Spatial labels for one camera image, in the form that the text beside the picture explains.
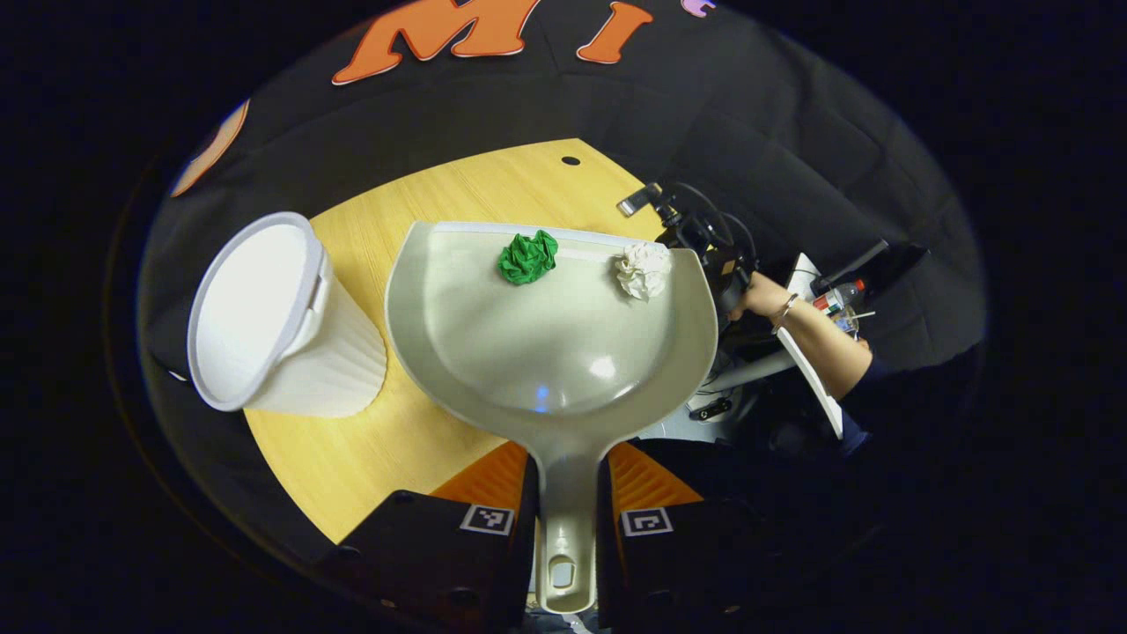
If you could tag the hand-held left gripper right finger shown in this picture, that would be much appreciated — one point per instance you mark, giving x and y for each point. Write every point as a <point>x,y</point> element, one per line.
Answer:
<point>696,555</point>

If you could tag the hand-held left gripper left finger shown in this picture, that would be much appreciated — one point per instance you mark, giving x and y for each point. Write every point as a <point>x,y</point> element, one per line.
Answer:
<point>423,550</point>

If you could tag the white paper ball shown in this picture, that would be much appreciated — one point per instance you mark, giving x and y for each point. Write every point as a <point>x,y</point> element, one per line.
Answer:
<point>643,270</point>

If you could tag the green paper ball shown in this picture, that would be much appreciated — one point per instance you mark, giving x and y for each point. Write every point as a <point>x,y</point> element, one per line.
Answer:
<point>528,257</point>

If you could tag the light grey plastic dustpan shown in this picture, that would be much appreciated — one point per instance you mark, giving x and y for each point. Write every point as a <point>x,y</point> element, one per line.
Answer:
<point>546,352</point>

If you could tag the white ribbed garbage bin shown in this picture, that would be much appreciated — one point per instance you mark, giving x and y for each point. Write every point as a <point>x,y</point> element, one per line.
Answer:
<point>264,308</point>

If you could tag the grey tube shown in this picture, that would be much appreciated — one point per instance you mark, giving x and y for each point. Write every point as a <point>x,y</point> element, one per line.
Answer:
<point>757,370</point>

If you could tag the clear bottle with red cap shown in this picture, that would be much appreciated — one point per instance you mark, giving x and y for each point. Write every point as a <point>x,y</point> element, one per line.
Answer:
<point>836,298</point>

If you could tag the small black tool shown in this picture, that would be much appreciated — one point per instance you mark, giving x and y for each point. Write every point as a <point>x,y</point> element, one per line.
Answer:
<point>709,409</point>

